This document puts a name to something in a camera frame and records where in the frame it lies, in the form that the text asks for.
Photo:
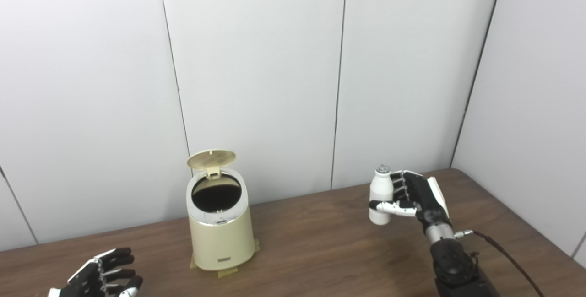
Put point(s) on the small white plastic bottle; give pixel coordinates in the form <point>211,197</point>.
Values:
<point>381,189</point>

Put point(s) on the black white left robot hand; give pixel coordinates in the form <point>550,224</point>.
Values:
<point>91,281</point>

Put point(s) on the yellow masking tape piece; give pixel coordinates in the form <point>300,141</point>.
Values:
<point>256,245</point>
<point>227,272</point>
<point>193,262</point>

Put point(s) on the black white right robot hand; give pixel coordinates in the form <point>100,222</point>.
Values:
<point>425,201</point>

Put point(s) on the cream round bin lid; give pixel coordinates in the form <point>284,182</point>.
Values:
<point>211,159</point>

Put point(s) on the cream-colored bin body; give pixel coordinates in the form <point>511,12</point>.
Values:
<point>222,242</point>

